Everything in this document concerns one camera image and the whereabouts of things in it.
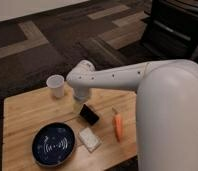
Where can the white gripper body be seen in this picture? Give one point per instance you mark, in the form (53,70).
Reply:
(82,94)

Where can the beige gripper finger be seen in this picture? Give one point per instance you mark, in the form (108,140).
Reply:
(77,107)

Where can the black eraser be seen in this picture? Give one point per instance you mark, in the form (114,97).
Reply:
(89,115)

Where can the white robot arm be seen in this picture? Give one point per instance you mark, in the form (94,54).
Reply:
(166,108)

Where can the white ceramic cup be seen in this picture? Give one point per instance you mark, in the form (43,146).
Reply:
(56,83)

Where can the white rectangular sponge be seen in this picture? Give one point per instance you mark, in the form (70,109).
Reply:
(89,139)

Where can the orange carrot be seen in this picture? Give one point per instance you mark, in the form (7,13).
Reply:
(118,124)

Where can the black cabinet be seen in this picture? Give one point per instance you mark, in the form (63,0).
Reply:
(172,28)

